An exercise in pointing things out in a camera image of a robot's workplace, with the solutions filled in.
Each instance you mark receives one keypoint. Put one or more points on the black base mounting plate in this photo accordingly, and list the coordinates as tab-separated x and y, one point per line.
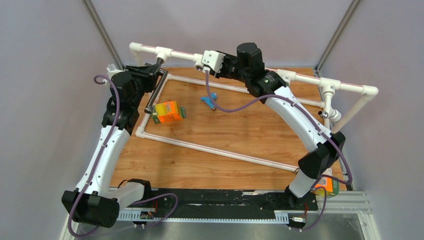
223	204

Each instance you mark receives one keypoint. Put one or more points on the blue water faucet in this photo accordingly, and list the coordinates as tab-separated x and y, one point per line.
208	100

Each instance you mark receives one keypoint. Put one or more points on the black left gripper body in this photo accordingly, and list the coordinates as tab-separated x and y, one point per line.
145	80

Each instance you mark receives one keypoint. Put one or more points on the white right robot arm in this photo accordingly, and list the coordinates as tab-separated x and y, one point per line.
323	147

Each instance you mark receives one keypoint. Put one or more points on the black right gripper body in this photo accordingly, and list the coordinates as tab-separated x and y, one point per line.
229	69

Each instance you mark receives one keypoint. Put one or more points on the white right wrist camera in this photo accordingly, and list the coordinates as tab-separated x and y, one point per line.
212	61

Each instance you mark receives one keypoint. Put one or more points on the black long-handle water faucet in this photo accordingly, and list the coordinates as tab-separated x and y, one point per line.
160	75

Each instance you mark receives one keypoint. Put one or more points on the white water faucet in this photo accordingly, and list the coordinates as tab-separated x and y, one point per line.
328	112

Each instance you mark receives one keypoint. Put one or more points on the orange box near right arm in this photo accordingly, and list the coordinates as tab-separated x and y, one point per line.
326	187

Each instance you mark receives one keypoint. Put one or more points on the orange green carton box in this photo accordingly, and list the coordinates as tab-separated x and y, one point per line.
169	111

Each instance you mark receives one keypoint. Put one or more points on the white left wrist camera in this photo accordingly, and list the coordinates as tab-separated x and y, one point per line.
111	70

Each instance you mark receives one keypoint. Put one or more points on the aluminium frame rail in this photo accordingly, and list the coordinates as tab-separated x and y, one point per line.
346	202

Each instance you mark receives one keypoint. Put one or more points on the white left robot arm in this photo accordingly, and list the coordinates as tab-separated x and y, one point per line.
92	202

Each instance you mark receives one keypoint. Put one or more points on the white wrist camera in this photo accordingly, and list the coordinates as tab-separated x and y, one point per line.
111	70
212	61

